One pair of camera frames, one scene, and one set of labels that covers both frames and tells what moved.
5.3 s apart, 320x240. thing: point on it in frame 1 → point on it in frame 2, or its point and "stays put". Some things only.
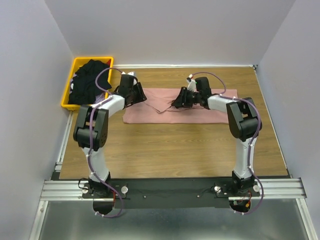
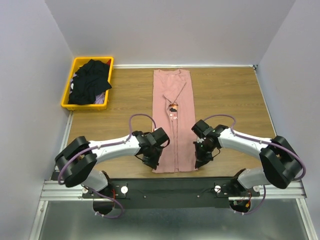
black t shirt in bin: [83, 85] stays put
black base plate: [202, 193] stays put
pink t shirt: [157, 108] → [173, 111]
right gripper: [180, 100] → [200, 159]
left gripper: [141, 96] → [154, 163]
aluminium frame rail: [54, 190] stays put
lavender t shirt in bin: [99, 97] stays put
